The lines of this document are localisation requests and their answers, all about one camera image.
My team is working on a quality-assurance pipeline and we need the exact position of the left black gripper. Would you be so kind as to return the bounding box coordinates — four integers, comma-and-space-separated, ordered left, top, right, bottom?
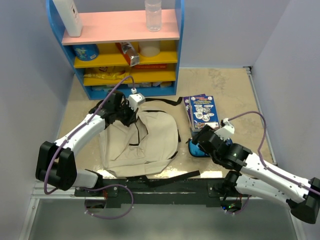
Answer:
114, 100, 139, 128

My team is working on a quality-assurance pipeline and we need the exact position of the blue dinosaur pencil case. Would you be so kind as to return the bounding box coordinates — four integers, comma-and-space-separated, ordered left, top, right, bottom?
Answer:
185, 137, 233, 158

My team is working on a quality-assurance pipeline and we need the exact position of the beige canvas backpack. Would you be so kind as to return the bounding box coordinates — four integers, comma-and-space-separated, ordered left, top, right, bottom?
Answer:
99, 109, 181, 178

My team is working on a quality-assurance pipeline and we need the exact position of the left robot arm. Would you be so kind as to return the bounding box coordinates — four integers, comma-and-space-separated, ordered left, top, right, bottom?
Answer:
35, 90, 146, 196

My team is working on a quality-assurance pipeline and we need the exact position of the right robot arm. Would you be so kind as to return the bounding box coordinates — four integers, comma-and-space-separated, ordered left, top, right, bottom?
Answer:
191, 125, 320, 224

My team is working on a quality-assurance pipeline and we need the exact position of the yellow chips bag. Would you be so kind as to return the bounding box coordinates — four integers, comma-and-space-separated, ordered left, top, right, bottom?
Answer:
84, 66, 132, 80

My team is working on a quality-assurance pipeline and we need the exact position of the blue comic book top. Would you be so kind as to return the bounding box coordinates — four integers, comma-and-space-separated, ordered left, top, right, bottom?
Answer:
189, 94, 220, 132

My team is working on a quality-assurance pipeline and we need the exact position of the red silver snack packet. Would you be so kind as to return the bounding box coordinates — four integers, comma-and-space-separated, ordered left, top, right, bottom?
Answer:
115, 42, 140, 67

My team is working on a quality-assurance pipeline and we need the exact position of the white packets bottom shelf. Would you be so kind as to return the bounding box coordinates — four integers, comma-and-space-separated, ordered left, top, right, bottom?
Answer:
91, 81, 173, 92

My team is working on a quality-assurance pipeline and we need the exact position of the blue shelf unit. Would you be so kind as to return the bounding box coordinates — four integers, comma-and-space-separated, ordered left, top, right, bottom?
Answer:
46, 0, 185, 100

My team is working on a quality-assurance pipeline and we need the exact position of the purple book underneath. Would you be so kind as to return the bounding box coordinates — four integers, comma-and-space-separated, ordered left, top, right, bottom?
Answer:
183, 96, 192, 129

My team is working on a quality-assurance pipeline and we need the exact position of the blue snack cup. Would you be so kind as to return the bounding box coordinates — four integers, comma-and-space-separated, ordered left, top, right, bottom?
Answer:
72, 44, 100, 62

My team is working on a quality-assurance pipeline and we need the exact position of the white cylindrical container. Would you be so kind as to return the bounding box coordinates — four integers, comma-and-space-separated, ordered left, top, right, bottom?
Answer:
138, 41, 161, 58

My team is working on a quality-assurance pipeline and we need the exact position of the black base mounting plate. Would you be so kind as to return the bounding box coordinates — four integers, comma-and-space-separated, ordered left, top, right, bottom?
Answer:
74, 178, 246, 208

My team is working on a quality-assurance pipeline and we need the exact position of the clear plastic bottle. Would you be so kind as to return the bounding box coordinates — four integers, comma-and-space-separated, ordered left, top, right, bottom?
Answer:
144, 0, 162, 32

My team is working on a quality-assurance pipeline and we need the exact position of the white rectangular bottle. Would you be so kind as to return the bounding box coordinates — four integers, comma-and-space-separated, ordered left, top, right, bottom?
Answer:
53, 0, 83, 37

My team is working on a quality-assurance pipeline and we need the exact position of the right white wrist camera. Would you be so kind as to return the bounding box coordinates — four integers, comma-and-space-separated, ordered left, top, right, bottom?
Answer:
214, 118, 235, 142

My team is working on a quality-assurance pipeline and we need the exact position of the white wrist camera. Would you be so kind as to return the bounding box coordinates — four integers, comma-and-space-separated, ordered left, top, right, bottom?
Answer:
214, 118, 235, 142
128, 88, 146, 111

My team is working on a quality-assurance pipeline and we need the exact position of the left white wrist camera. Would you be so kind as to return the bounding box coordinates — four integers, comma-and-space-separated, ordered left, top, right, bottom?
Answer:
128, 88, 146, 111

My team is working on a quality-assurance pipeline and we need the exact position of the aluminium frame rail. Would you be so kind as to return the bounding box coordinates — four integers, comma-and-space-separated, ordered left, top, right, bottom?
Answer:
31, 177, 296, 200

